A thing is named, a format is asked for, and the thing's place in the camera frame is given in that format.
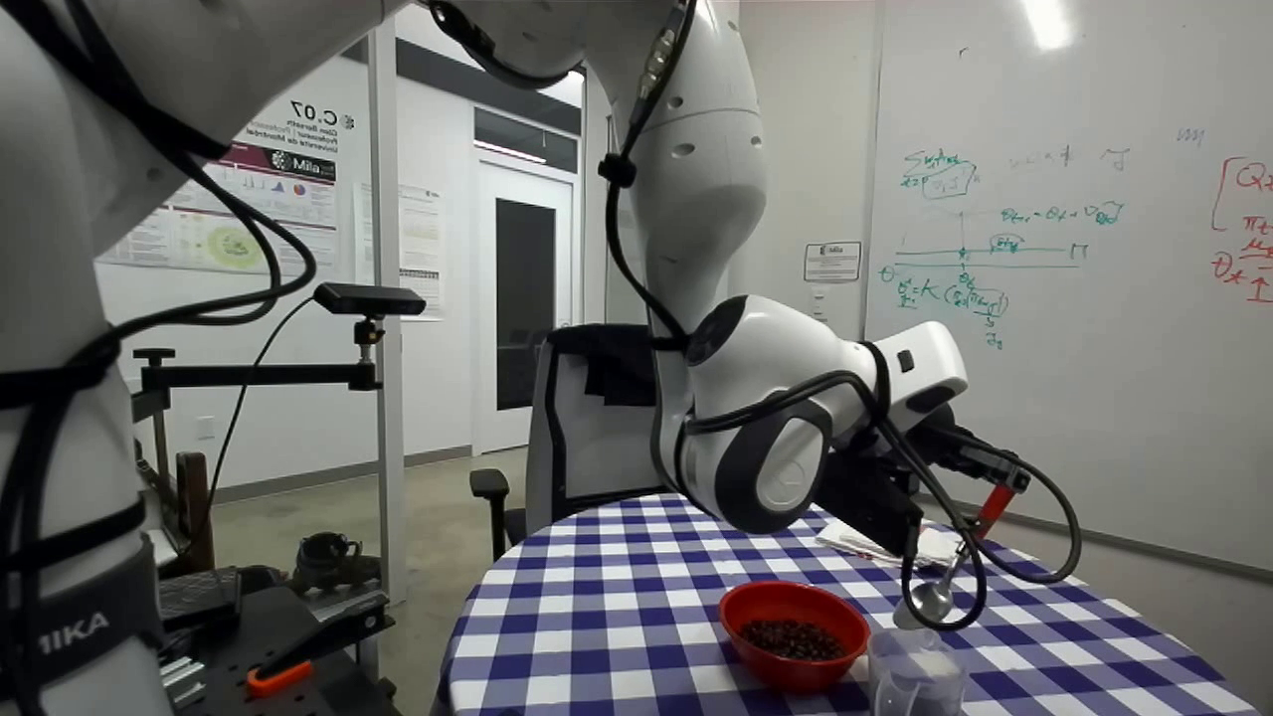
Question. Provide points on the blue white checkered tablecloth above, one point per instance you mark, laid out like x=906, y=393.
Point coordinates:
x=610, y=624

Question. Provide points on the clear plastic cup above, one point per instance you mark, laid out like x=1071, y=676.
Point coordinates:
x=916, y=680

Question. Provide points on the white paper notice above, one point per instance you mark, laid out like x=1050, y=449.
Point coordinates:
x=420, y=233

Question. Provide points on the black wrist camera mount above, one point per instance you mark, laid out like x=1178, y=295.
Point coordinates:
x=878, y=498

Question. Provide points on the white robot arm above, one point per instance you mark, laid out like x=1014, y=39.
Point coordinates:
x=700, y=200

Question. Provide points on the wall poster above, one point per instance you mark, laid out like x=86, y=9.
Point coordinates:
x=298, y=135

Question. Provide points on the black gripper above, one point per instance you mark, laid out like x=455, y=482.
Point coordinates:
x=948, y=442

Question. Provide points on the grey office chair black trim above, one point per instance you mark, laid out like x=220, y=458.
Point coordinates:
x=589, y=425

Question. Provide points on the coffee beans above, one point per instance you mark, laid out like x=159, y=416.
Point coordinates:
x=792, y=638

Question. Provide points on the small white wall sign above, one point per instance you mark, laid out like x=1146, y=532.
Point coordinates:
x=834, y=259

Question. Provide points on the red bowl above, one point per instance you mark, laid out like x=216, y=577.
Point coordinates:
x=792, y=669

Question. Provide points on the black bar camera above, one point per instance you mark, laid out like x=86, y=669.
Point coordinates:
x=373, y=302

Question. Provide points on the white door with dark window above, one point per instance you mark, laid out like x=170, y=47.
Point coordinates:
x=528, y=303

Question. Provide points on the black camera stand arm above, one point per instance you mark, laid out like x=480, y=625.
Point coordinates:
x=251, y=375

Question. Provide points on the grey metal pole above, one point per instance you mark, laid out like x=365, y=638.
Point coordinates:
x=387, y=463

